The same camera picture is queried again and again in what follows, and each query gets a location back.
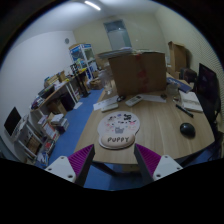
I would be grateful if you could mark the ceiling light strip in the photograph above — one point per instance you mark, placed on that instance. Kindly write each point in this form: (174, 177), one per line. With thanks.
(92, 5)

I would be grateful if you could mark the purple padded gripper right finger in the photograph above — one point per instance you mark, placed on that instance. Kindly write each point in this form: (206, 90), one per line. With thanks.
(153, 166)

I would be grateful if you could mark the puppy mouse pad wrist rest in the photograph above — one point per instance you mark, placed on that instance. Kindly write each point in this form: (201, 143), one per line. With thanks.
(118, 129)

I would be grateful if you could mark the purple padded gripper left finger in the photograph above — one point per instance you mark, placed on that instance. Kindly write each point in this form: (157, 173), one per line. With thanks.
(75, 167)

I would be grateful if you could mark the blue white display cabinet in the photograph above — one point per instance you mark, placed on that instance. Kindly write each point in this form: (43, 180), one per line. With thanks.
(83, 56)

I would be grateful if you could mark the white shelf rack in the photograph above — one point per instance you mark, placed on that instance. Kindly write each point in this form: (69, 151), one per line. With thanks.
(33, 141)

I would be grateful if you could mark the side desk with clutter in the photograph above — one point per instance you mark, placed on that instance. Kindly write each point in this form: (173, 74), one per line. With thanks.
(55, 95)

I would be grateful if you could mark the black stand with rack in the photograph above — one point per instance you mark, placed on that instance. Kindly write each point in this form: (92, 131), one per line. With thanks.
(79, 79)

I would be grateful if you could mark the black pen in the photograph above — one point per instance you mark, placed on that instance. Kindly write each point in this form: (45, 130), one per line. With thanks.
(184, 110)

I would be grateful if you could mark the white remote control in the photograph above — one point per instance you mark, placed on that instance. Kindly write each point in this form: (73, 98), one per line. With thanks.
(134, 100)

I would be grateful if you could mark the open white notebook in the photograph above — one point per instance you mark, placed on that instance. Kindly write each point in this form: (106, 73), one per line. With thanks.
(190, 101)

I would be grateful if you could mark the large brown cardboard box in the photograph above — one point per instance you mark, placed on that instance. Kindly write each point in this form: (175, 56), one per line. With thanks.
(139, 73)

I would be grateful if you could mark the black computer mouse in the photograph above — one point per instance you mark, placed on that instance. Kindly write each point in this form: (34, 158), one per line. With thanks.
(188, 130)

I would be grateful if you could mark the translucent cup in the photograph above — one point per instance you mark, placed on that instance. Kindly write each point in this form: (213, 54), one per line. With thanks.
(172, 89)

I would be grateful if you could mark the window at back wall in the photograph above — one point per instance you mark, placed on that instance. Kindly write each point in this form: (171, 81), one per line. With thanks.
(117, 34)

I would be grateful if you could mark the white paper sheet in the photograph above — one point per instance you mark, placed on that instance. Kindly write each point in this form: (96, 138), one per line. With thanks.
(105, 103)

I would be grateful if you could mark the cardboard box far right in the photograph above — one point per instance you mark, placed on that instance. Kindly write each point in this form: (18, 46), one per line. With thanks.
(178, 58)

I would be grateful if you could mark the black monitor on left shelf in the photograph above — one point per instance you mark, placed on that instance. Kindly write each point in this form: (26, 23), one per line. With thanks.
(12, 121)

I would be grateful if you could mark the black computer monitor right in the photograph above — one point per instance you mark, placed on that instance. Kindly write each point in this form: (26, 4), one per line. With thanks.
(207, 90)

